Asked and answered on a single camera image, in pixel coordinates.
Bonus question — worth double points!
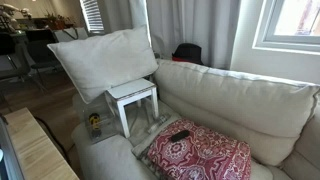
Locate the black remote control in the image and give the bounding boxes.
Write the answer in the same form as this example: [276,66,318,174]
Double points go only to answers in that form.
[170,129,191,143]

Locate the white rectangular pillow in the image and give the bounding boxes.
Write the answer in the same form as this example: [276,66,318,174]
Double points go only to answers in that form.
[47,25,159,105]

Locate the small white wooden chair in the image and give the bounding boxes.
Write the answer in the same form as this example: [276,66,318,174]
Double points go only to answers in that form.
[104,77,160,139]

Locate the black dining chair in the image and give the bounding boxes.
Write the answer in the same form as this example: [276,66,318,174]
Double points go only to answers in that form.
[24,29,64,84]
[0,31,31,101]

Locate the clear plastic bottle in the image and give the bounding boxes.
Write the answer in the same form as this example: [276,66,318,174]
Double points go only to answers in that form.
[147,113,172,135]

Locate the flat beige cushion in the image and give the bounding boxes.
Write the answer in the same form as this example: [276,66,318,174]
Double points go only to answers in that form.
[130,114,183,180]

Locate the yellow and black tool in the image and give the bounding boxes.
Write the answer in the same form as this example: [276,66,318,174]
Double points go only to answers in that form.
[88,112,103,139]

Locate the red patterned cushion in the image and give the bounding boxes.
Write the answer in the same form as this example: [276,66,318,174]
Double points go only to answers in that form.
[146,118,253,180]

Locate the beige fabric sofa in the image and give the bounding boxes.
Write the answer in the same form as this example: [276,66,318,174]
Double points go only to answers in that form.
[70,58,320,180]

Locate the white curtain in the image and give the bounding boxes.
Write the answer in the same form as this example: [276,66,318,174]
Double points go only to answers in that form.
[96,0,241,70]

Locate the white shopping bag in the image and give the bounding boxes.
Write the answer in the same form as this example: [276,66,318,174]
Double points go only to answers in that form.
[53,27,90,43]

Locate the white framed window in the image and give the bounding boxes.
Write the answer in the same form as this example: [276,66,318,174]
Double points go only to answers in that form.
[252,0,320,54]

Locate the potted plants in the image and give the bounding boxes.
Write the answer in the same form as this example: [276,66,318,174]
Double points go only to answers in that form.
[44,11,76,31]

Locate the light wooden table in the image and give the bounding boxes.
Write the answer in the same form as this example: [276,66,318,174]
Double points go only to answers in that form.
[3,107,80,180]

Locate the black power cable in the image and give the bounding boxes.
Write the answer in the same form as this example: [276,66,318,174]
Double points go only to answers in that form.
[33,116,72,166]

